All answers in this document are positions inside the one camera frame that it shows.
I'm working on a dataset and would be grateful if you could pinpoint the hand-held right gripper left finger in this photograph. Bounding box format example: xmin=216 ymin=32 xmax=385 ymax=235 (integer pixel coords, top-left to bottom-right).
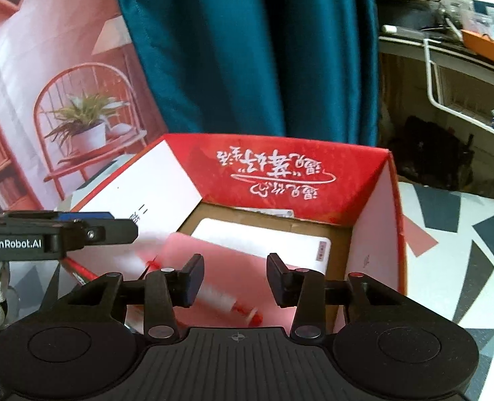
xmin=61 ymin=254 xmax=206 ymax=343

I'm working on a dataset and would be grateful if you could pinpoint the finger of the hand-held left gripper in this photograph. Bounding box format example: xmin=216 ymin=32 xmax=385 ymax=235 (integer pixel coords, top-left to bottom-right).
xmin=57 ymin=212 xmax=140 ymax=260

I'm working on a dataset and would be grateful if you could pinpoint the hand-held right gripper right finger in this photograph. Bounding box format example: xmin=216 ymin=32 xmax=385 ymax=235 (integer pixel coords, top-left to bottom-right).
xmin=267 ymin=253 xmax=402 ymax=341

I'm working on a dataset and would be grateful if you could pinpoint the pink sheet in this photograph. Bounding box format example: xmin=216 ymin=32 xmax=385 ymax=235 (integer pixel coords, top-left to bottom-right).
xmin=124 ymin=233 xmax=350 ymax=330

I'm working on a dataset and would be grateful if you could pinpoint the white card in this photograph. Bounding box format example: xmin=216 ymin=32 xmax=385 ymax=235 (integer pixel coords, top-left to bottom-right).
xmin=190 ymin=217 xmax=333 ymax=278

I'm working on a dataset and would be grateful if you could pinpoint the red strawberry cardboard box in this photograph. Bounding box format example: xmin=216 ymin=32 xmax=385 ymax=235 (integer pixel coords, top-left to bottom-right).
xmin=61 ymin=134 xmax=408 ymax=335

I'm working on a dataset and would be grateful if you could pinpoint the printed room backdrop cloth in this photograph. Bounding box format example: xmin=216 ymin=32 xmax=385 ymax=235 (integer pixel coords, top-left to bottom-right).
xmin=0 ymin=0 xmax=168 ymax=214

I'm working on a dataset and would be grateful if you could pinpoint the black floor bag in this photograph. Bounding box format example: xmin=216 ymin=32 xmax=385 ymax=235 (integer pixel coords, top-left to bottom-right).
xmin=397 ymin=115 xmax=477 ymax=190

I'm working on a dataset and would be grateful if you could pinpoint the teal curtain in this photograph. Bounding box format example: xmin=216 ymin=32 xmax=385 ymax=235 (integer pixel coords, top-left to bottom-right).
xmin=109 ymin=0 xmax=381 ymax=147

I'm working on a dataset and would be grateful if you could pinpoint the dark top vanity desk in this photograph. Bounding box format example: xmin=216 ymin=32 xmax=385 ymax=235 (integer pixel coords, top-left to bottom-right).
xmin=378 ymin=29 xmax=494 ymax=105

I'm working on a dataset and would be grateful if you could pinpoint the black and white pen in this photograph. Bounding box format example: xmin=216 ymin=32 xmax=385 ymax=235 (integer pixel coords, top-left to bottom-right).
xmin=381 ymin=24 xmax=425 ymax=36

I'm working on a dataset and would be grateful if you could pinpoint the black cosmetic bag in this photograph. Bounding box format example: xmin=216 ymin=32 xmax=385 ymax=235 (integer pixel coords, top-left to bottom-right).
xmin=376 ymin=0 xmax=448 ymax=30

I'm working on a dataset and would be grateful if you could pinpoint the orange tray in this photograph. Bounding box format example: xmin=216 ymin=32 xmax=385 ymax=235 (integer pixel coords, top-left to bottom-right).
xmin=462 ymin=29 xmax=494 ymax=71

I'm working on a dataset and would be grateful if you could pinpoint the clear plastic cup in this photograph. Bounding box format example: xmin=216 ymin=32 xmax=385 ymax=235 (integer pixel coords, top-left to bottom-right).
xmin=460 ymin=8 xmax=493 ymax=33

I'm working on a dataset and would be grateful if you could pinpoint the white wire basket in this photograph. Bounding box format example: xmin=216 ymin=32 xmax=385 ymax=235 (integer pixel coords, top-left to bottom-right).
xmin=423 ymin=38 xmax=494 ymax=140

